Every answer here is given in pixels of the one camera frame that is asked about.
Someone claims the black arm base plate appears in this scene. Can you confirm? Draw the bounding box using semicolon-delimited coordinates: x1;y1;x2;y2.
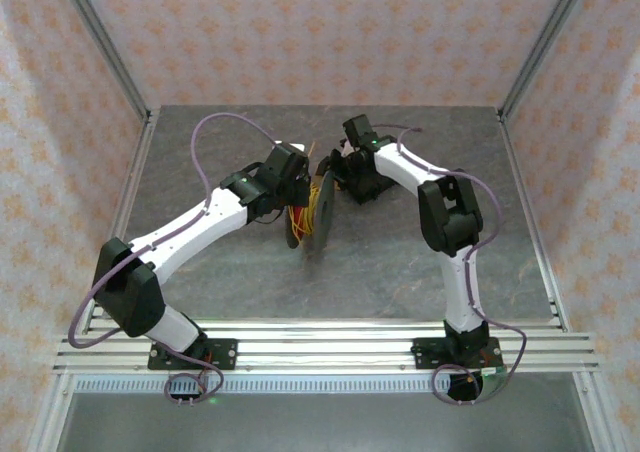
412;336;503;371
148;338;239;372

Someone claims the wide grooved aluminium rail base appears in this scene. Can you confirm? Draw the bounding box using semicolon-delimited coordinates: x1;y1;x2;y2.
52;319;601;376

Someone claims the aluminium frame post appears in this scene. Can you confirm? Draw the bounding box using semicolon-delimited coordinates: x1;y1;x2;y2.
53;0;154;123
498;0;596;123

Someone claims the slotted grey cable duct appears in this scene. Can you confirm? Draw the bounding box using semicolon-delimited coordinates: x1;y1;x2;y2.
74;375;504;394

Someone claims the grey metal sheet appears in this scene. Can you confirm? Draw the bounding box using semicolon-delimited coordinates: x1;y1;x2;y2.
58;390;599;452

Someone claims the aluminium frame rail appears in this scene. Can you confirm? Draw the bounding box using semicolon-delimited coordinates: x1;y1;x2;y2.
497;105;571;333
27;371;76;452
79;111;161;333
574;371;626;452

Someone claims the grey perforated cable spool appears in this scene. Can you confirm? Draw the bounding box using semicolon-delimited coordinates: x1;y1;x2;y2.
283;170;337;259

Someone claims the aluminium lower frame rail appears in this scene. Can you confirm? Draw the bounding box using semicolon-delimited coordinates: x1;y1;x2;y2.
574;371;626;452
27;371;76;452

